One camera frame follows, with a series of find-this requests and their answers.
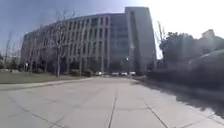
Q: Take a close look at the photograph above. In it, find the row of parked cars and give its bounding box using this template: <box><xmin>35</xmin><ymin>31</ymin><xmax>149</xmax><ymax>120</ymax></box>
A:
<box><xmin>93</xmin><ymin>70</ymin><xmax>138</xmax><ymax>78</ymax></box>

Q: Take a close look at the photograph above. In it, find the large curved grey building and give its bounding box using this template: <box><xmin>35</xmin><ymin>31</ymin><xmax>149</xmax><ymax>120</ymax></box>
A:
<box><xmin>19</xmin><ymin>6</ymin><xmax>157</xmax><ymax>76</ymax></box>

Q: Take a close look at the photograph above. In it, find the grey concrete slab pavement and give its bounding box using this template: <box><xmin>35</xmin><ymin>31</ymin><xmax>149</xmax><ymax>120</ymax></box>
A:
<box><xmin>0</xmin><ymin>76</ymin><xmax>224</xmax><ymax>128</ymax></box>

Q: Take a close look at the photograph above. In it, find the row of bare trees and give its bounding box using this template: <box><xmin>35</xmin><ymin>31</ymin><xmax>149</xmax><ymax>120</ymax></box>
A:
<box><xmin>3</xmin><ymin>9</ymin><xmax>91</xmax><ymax>78</ymax></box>

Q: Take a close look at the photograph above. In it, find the dark leafy tree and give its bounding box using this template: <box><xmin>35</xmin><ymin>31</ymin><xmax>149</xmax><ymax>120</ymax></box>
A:
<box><xmin>159</xmin><ymin>31</ymin><xmax>201</xmax><ymax>69</ymax></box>

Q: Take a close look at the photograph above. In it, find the dark hedge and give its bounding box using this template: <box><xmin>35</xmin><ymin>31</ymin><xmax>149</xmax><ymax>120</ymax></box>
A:
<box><xmin>146</xmin><ymin>68</ymin><xmax>224</xmax><ymax>91</ymax></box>

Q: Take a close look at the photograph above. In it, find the grass strip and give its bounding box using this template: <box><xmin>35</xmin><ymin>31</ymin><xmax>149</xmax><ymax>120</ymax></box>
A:
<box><xmin>0</xmin><ymin>71</ymin><xmax>81</xmax><ymax>85</ymax></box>

